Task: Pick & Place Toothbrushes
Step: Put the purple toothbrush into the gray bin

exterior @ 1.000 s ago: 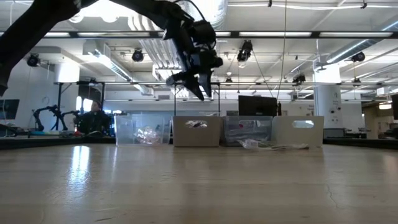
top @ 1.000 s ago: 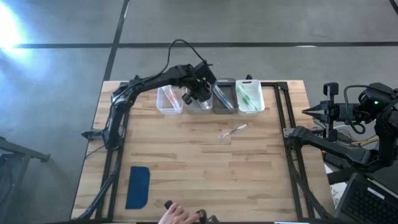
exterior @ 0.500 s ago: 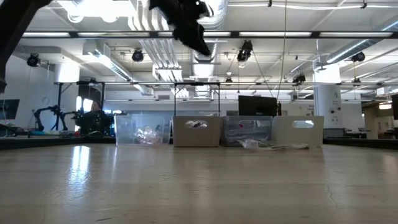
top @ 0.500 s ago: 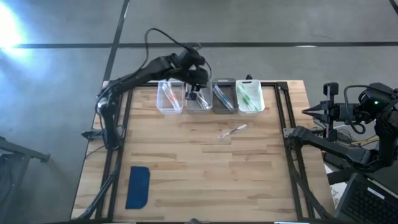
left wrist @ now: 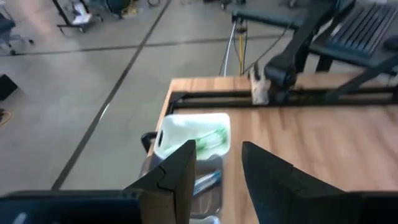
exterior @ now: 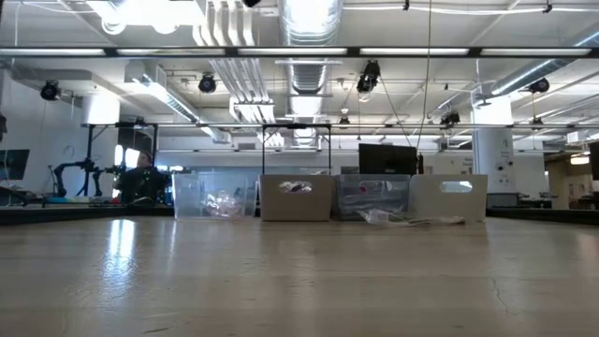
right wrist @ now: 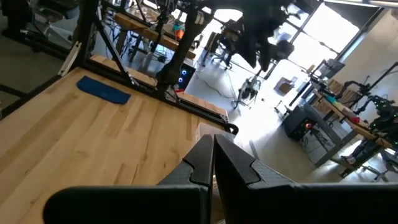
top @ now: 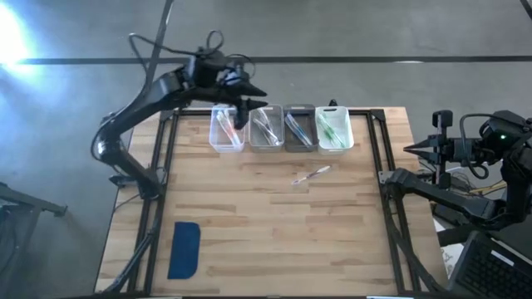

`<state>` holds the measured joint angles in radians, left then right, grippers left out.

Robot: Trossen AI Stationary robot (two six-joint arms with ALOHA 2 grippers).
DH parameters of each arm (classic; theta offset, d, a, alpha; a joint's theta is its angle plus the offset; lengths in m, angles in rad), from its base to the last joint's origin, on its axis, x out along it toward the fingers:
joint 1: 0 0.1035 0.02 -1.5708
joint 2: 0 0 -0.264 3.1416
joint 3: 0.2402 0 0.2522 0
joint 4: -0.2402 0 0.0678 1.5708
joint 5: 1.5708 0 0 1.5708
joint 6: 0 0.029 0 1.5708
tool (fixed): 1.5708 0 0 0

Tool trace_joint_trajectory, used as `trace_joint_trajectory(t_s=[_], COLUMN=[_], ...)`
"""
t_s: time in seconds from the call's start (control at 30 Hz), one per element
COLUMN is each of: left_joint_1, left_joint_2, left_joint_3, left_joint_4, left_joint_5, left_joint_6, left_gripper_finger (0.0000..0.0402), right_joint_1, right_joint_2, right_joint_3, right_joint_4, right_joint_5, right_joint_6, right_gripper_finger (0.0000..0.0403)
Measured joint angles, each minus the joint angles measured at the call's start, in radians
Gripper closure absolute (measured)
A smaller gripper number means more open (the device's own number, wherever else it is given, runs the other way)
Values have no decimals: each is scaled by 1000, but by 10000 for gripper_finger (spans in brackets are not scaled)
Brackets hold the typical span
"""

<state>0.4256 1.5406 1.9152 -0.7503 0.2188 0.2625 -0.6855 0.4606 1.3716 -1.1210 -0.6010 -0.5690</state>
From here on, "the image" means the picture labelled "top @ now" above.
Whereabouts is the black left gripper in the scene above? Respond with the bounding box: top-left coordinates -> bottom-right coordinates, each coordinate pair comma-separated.
214,65 -> 269,131

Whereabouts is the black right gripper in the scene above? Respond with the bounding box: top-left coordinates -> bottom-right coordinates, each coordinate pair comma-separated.
403,135 -> 467,190

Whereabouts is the blue toothbrush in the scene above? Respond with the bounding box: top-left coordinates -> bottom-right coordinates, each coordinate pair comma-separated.
287,118 -> 314,149
283,112 -> 308,142
284,114 -> 312,147

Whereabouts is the light grey plastic bin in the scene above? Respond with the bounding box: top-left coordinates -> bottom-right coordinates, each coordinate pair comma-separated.
248,103 -> 285,153

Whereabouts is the clear plastic bin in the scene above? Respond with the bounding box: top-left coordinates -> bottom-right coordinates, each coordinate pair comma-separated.
209,105 -> 247,154

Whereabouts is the dark grey plastic bin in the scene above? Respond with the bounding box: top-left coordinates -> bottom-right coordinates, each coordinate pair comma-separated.
282,103 -> 320,154

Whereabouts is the black power brick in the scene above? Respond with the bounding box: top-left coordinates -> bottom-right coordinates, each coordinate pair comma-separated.
433,203 -> 469,228

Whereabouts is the white plastic bin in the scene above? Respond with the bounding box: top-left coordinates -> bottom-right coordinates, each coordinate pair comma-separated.
314,105 -> 356,155

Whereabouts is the black support bar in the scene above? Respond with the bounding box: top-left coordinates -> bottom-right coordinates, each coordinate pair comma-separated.
436,223 -> 498,247

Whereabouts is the white paper sheet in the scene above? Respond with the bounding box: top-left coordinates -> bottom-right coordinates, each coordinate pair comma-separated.
439,243 -> 463,277

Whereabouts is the grey laptop screen back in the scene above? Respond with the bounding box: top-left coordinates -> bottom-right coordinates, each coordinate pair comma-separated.
490,222 -> 532,261

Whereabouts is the open black keyboard laptop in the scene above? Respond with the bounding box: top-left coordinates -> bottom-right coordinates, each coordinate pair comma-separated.
446,230 -> 532,299

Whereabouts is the dark blue mat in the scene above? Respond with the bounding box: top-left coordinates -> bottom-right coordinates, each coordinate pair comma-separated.
167,221 -> 202,280

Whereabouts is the black metal stand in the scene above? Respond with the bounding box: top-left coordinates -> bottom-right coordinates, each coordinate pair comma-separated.
0,180 -> 68,299

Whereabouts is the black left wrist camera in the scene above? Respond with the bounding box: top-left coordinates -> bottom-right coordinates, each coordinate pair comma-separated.
222,65 -> 247,87

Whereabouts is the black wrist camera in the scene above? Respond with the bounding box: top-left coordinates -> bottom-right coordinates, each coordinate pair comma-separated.
222,65 -> 247,87
431,110 -> 454,138

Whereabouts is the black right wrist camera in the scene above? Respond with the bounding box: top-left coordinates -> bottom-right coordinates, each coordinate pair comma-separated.
431,110 -> 454,138

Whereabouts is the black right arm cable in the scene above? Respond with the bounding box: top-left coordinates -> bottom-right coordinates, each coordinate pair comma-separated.
458,111 -> 502,180

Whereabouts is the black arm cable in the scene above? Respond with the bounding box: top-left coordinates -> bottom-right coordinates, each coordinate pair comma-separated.
127,29 -> 255,80
458,111 -> 502,180

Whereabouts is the yellow cable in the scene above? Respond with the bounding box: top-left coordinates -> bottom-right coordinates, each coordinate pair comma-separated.
467,181 -> 509,196

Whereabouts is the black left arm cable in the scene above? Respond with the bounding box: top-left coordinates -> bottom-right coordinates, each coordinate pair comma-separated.
127,29 -> 255,80

